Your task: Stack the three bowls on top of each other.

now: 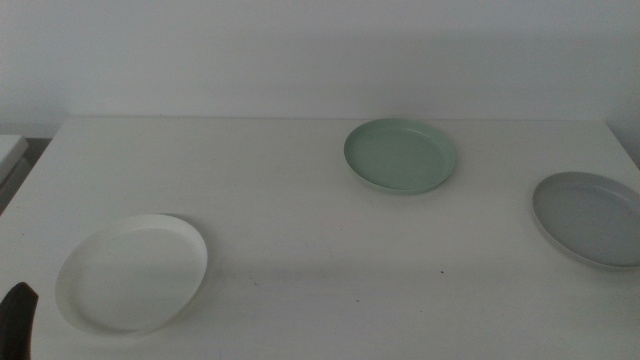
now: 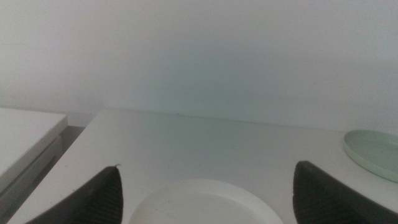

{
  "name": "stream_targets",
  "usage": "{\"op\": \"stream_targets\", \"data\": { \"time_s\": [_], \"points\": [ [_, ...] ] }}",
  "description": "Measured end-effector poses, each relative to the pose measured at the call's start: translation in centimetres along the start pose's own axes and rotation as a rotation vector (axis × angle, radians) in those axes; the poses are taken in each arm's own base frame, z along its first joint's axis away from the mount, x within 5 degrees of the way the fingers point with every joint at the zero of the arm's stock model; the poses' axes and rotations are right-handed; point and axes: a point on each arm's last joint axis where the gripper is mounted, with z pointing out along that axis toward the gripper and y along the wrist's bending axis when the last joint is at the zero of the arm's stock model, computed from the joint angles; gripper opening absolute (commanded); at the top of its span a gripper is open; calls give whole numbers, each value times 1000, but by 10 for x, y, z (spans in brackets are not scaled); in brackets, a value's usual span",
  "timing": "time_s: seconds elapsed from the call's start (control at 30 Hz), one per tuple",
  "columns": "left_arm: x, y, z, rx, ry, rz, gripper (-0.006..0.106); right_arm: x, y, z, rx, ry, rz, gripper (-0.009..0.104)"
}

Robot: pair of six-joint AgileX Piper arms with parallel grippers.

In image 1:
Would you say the white shallow plastic bowl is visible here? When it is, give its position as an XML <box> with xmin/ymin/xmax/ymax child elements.
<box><xmin>54</xmin><ymin>213</ymin><xmax>209</xmax><ymax>336</ymax></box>

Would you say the pale green shallow plastic bowl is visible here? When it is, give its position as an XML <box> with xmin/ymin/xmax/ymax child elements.
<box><xmin>343</xmin><ymin>117</ymin><xmax>457</xmax><ymax>196</ymax></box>

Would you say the grey shallow plastic bowl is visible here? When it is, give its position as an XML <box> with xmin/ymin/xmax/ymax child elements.
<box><xmin>531</xmin><ymin>171</ymin><xmax>640</xmax><ymax>272</ymax></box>

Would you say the white side furniture edge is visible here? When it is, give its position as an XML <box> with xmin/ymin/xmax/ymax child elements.
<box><xmin>0</xmin><ymin>134</ymin><xmax>30</xmax><ymax>185</ymax></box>

